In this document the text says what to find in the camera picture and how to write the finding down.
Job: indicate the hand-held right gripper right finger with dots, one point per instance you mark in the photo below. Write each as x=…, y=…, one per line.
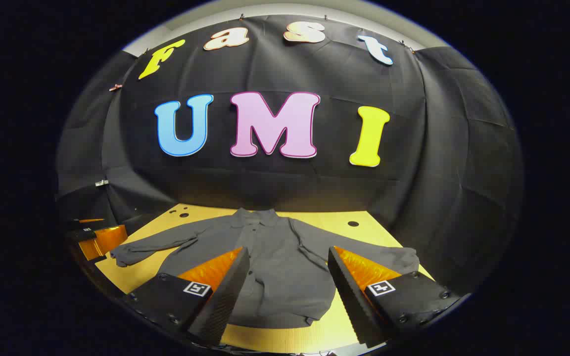
x=349, y=291

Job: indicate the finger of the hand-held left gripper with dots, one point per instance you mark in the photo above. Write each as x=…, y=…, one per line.
x=104, y=240

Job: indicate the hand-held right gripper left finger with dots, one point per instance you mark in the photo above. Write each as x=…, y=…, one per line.
x=225, y=291

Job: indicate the grey long-sleeved shirt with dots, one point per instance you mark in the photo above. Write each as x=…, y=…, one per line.
x=285, y=257

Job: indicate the small red clip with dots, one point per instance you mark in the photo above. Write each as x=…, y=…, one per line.
x=115, y=87

